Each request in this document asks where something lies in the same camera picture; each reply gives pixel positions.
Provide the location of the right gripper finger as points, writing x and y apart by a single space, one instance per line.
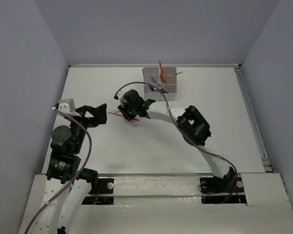
132 115
125 113

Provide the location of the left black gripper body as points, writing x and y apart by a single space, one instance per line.
85 114

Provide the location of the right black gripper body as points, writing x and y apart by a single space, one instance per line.
131 107

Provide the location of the red orange chopstick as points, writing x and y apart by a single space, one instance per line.
120 115

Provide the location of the blue metal fork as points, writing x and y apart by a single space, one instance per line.
155 88

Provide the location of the orange plastic spoon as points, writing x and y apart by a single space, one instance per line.
162 78

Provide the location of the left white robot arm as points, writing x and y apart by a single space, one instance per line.
68 181

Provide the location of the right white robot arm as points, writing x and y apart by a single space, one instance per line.
190 123

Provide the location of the left white divided container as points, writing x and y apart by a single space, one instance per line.
151 75

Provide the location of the white divided container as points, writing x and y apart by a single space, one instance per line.
169 72
151 75

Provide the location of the right white divided container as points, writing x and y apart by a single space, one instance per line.
169 72

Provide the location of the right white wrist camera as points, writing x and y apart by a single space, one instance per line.
123 101

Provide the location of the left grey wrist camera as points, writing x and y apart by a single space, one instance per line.
66 106

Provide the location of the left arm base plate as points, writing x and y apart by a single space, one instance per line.
102 194

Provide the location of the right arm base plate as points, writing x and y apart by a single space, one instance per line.
211 193

